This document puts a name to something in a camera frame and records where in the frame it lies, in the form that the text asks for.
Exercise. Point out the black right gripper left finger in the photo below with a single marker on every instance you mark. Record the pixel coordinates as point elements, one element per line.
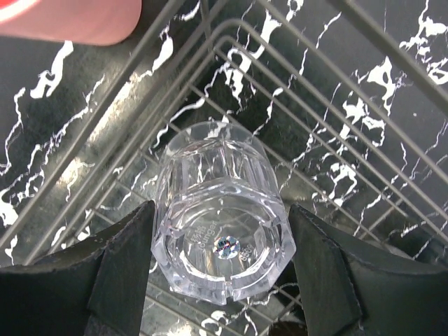
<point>95,287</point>

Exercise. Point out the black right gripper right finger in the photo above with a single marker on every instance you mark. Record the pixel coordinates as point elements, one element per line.
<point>350,287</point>

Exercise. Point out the clear faceted glass tumbler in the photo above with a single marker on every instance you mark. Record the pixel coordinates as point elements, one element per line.
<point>221,230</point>

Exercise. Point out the pink plastic cup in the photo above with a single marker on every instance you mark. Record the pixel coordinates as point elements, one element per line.
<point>91,22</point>

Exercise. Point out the wire dish rack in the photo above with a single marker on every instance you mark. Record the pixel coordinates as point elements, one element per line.
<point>348,98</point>

